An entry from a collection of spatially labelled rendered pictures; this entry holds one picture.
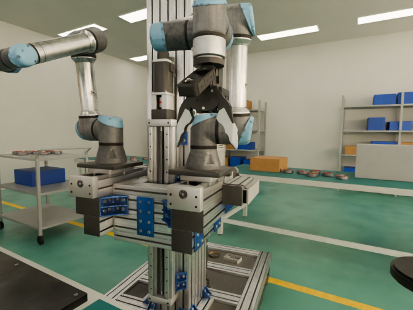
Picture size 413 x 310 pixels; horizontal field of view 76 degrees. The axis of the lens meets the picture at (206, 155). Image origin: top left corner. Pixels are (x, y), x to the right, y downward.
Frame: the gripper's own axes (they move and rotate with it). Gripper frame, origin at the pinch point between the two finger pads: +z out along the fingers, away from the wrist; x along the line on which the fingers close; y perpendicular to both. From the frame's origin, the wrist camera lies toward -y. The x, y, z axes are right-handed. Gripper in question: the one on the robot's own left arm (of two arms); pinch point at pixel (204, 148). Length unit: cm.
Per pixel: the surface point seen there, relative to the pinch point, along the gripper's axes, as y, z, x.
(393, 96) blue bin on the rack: 553, -79, -171
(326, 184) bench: 209, 42, -39
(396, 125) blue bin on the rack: 552, -22, -178
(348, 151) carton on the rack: 566, 31, -101
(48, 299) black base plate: -12, 38, 36
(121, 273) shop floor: 118, 115, 120
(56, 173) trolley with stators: 178, 49, 267
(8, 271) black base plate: -7, 38, 60
